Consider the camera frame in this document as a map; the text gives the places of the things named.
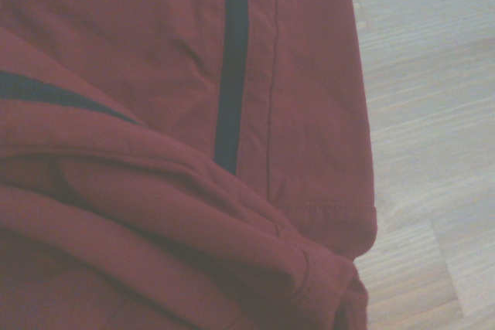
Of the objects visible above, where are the rust red shorts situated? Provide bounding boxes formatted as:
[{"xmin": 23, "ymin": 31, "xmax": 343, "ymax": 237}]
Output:
[{"xmin": 0, "ymin": 0, "xmax": 378, "ymax": 330}]

